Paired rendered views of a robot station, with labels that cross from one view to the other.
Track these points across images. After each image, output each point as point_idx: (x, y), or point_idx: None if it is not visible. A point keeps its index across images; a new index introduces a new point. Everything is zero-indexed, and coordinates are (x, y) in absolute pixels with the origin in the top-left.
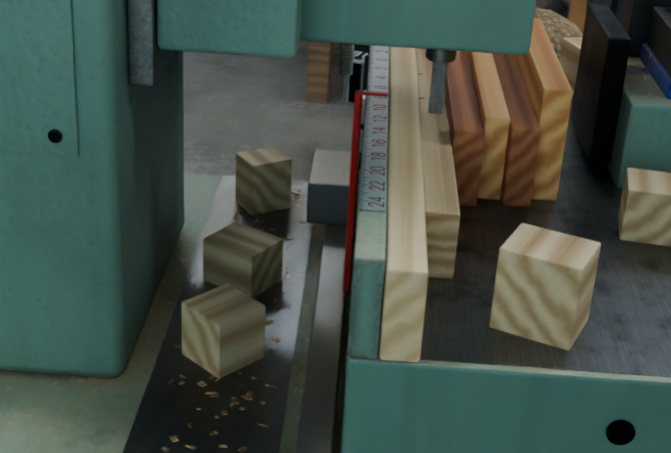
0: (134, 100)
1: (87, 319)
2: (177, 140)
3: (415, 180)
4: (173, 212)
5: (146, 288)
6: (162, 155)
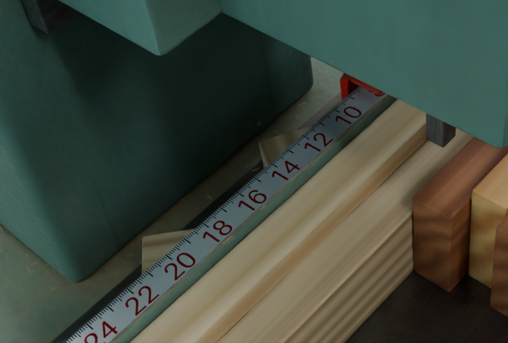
0: (62, 31)
1: (35, 230)
2: None
3: (230, 295)
4: (260, 91)
5: (153, 192)
6: (202, 49)
